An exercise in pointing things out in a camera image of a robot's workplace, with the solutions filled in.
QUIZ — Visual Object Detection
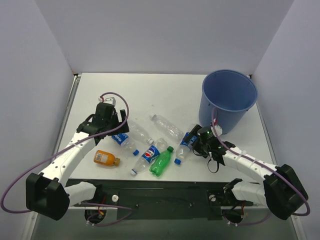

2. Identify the small blue label water bottle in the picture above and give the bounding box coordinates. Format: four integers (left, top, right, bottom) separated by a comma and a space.
174, 131, 196, 166

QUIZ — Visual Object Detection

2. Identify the clear bottle white cap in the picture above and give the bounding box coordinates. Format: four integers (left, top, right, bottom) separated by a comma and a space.
149, 114, 184, 143

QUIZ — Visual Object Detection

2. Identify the green plastic bottle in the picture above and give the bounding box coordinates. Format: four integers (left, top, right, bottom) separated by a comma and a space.
149, 146, 174, 177

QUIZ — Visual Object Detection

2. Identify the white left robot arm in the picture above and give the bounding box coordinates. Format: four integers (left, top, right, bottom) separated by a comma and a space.
25, 97, 129, 221

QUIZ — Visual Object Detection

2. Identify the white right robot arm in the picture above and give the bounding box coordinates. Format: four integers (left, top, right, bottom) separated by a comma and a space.
183, 124, 311, 220

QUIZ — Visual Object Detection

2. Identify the blue plastic bin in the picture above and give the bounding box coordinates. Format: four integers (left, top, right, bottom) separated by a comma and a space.
198, 69, 258, 135

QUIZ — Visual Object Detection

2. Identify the small Pepsi bottle blue cap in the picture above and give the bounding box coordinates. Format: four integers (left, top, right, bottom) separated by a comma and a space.
111, 133, 140, 156

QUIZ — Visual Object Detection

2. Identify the orange juice bottle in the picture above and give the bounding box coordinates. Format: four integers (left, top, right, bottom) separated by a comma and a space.
93, 150, 120, 167

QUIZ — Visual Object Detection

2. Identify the large Pepsi bottle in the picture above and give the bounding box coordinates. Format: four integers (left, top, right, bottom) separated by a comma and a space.
130, 138, 168, 177

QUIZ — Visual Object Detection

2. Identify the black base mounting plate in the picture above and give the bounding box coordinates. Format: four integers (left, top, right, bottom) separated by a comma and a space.
65, 178, 254, 221

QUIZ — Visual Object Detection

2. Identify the clear bottle white neck ring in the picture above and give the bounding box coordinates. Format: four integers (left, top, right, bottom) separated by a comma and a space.
127, 119, 154, 145

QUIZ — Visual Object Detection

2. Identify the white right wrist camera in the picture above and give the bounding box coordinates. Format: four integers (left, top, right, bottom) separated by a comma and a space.
213, 118, 223, 136

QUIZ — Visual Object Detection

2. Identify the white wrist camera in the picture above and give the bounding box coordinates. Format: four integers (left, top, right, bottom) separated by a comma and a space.
98, 97, 116, 106
213, 118, 223, 136

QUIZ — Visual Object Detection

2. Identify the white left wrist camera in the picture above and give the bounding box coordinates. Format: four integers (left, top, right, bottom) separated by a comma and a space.
98, 97, 116, 106

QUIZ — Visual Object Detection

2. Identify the black strap loop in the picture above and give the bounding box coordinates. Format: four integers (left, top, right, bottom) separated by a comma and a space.
207, 156, 221, 174

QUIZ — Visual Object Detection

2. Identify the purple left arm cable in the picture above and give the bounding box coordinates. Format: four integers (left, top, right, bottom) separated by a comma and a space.
0, 92, 133, 228

